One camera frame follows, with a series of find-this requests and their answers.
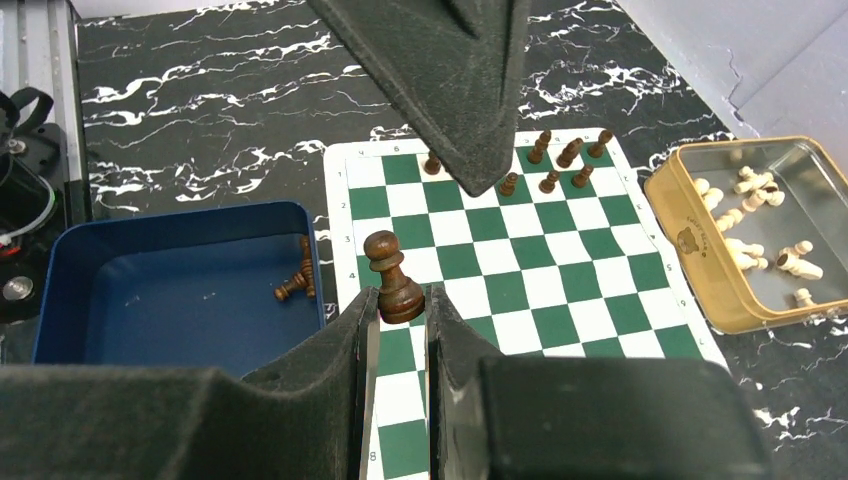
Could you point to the small brown piece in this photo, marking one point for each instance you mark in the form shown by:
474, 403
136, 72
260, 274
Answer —
548, 184

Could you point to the green white chess board mat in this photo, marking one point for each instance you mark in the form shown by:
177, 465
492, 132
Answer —
580, 272

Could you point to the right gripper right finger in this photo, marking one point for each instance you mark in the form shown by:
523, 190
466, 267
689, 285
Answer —
493, 416

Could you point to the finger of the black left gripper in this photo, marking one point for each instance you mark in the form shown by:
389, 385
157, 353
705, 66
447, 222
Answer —
452, 69

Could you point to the light wooden chess pieces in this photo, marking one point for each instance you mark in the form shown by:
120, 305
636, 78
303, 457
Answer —
803, 216

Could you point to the brown chess piece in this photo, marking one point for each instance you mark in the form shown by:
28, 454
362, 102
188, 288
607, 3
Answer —
598, 148

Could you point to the brown pieces pair in tray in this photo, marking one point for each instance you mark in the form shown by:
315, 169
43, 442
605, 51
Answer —
303, 279

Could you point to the blue plastic tray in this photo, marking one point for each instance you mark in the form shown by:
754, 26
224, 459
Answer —
182, 289

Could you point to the aluminium rail frame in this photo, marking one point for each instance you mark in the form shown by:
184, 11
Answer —
39, 49

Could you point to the brown pawn round head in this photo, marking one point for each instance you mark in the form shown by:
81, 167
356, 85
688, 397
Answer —
400, 299

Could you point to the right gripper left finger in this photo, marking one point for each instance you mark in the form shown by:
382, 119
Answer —
305, 415

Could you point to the gold metal tin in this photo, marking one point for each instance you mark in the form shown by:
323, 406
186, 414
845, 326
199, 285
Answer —
714, 264

